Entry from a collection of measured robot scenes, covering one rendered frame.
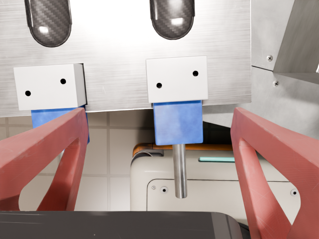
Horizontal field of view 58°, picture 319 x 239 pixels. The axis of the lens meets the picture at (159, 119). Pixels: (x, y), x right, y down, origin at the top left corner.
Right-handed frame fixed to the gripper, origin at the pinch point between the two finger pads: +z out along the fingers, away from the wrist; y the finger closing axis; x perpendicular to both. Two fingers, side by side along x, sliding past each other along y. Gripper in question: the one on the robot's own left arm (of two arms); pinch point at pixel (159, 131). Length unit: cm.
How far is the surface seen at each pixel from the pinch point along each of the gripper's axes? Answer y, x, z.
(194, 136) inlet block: -3.1, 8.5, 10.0
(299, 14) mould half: -13.6, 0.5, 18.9
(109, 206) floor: 21, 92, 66
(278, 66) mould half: -12.4, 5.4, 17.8
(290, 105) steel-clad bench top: -14.5, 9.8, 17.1
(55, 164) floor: 42, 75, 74
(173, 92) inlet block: -1.1, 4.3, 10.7
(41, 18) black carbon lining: 10.6, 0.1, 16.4
